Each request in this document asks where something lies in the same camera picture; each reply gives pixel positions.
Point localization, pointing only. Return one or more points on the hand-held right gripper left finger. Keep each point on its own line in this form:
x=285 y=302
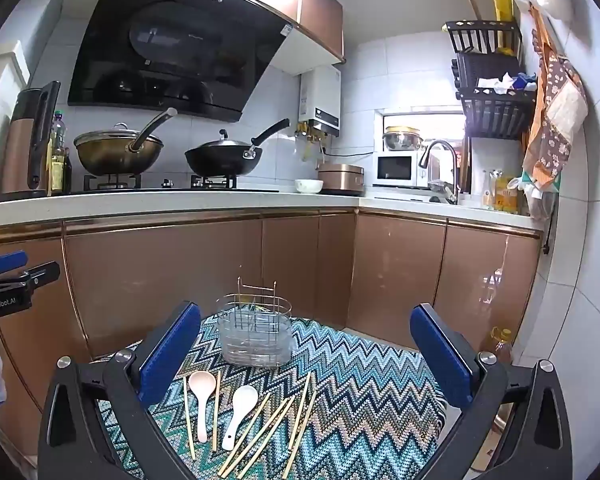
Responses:
x=170 y=355

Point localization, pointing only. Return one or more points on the yellow tube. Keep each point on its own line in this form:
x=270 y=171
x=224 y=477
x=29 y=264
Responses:
x=502 y=10

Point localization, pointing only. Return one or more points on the zigzag patterned cloth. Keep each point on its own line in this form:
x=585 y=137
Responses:
x=360 y=400

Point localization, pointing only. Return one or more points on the white plastic spoon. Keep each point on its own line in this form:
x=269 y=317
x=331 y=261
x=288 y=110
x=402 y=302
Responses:
x=244 y=400

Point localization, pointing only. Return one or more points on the black tiered wall rack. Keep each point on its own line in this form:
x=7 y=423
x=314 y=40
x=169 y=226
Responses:
x=490 y=110

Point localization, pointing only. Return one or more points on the brown rice cooker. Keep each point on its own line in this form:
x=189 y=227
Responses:
x=341 y=177

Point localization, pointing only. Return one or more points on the white rag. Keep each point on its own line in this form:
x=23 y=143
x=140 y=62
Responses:
x=497 y=82

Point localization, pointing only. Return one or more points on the blue rag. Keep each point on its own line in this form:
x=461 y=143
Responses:
x=524 y=80

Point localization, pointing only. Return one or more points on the clear spray bottle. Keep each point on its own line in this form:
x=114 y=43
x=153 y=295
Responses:
x=488 y=190

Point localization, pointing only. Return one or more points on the crumpled plastic bag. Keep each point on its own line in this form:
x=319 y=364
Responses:
x=535 y=200

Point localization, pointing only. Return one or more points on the stacked steel bowls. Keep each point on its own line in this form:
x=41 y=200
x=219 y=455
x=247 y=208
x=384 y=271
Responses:
x=402 y=140

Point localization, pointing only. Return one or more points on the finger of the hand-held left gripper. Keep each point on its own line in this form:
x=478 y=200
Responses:
x=37 y=276
x=10 y=262

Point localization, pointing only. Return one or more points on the wooden rolling pin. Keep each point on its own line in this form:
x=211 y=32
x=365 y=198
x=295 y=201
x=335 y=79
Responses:
x=474 y=7

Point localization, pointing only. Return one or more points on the black glass range hood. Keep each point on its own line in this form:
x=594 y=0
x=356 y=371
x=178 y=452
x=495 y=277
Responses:
x=180 y=50

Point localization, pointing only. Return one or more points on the brown and black kettle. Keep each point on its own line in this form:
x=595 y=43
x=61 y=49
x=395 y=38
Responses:
x=22 y=145

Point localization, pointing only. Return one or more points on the white bowl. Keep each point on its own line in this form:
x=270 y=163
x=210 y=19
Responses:
x=309 y=186

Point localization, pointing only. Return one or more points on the brown base cabinet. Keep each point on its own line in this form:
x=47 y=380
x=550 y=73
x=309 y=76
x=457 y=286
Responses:
x=130 y=280

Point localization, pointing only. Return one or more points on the black gas stove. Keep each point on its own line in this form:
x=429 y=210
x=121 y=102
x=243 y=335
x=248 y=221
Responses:
x=180 y=185

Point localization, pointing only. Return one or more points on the bamboo chopstick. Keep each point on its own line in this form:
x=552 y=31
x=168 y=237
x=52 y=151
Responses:
x=189 y=417
x=216 y=410
x=255 y=441
x=300 y=410
x=301 y=430
x=266 y=437
x=245 y=435

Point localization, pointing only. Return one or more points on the floral hanging apron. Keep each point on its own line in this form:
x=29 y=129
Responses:
x=555 y=120

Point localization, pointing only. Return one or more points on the black wok with lid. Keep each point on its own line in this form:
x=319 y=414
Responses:
x=220 y=157

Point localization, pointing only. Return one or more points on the bronze wok with glass lid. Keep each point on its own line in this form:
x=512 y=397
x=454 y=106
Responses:
x=115 y=152

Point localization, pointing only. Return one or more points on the dark kitchen faucet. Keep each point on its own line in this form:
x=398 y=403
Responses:
x=437 y=144

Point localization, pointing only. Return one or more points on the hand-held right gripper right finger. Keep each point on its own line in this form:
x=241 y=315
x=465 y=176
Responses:
x=440 y=360

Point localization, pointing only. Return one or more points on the purple capped oil bottle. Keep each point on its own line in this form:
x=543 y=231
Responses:
x=57 y=155

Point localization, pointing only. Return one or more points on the white microwave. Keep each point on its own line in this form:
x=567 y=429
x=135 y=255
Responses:
x=395 y=170

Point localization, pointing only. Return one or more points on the dark sauce bottle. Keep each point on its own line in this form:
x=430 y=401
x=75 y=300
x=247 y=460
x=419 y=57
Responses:
x=67 y=172

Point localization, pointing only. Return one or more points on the white water heater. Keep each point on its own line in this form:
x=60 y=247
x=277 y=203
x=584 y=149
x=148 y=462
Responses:
x=320 y=95

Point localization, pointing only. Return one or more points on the brown wall cabinet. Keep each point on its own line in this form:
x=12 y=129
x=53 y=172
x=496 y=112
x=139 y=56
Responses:
x=320 y=15

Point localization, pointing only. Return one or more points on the cooking oil bottle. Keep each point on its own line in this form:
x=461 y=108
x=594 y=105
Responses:
x=501 y=345

